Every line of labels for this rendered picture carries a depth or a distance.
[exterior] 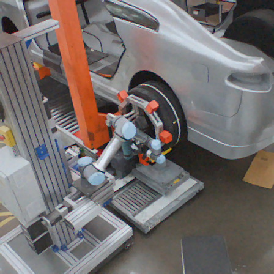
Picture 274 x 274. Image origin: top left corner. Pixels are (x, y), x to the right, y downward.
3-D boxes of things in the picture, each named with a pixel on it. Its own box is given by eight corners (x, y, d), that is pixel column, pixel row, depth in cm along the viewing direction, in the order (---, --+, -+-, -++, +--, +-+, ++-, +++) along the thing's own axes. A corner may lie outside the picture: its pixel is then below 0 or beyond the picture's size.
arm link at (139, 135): (103, 120, 293) (142, 145, 327) (111, 126, 285) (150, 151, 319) (112, 108, 292) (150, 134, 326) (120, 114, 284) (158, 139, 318)
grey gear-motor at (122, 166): (151, 165, 430) (148, 140, 409) (122, 185, 410) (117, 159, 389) (140, 159, 442) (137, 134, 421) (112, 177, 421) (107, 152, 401)
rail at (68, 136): (104, 165, 425) (101, 150, 412) (98, 169, 421) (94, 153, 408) (7, 97, 585) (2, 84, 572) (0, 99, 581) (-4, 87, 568)
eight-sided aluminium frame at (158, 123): (166, 158, 358) (161, 107, 327) (161, 161, 355) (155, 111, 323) (128, 136, 394) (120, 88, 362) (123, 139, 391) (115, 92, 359)
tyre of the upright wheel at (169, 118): (184, 153, 379) (192, 101, 332) (167, 166, 367) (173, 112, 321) (139, 120, 413) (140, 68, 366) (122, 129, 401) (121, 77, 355)
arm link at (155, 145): (146, 139, 311) (148, 150, 318) (154, 146, 303) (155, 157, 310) (154, 136, 314) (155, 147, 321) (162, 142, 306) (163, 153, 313)
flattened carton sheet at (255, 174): (284, 157, 426) (285, 155, 424) (270, 189, 390) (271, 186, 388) (257, 151, 440) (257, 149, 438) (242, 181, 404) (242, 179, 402)
